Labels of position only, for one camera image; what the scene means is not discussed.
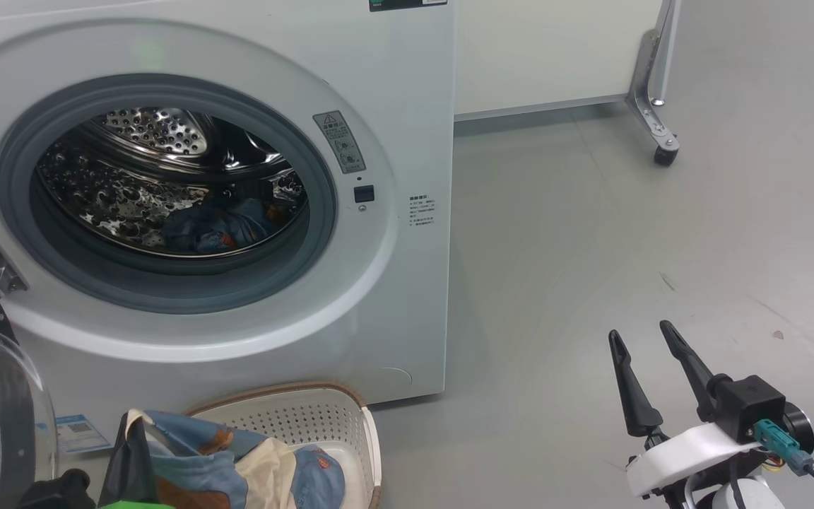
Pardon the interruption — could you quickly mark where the grey warning sticker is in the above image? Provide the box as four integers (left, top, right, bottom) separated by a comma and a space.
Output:
313, 110, 367, 175

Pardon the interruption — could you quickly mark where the perforated steel washer drum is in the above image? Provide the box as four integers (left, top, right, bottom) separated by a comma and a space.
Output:
34, 106, 309, 257

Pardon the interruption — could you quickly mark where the teal right camera cable connector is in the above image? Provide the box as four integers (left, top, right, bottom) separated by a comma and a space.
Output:
753, 419, 814, 507

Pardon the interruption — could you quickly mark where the white partition panel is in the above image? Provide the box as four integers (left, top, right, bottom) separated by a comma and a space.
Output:
453, 0, 663, 122

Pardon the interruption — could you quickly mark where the cream perforated laundry basket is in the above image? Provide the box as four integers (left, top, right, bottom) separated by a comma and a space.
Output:
184, 382, 383, 509

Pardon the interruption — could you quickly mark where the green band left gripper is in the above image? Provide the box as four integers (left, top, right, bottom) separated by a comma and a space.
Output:
98, 412, 175, 509

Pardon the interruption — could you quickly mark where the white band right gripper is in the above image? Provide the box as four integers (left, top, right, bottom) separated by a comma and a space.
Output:
608, 320, 786, 509

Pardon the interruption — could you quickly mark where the metal partition leg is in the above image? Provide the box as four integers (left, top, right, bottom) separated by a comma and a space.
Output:
626, 0, 683, 153

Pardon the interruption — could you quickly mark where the blue and cream cartoon garment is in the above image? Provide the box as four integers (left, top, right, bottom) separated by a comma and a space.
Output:
116, 409, 298, 509

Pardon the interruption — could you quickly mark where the grey rubber door gasket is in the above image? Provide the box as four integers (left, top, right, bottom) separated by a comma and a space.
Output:
0, 73, 338, 315

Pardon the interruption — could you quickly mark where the white front-load washing machine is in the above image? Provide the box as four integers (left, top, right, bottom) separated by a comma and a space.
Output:
0, 0, 457, 453

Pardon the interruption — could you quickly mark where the blue energy label sticker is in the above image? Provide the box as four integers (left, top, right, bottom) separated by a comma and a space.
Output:
54, 414, 113, 454

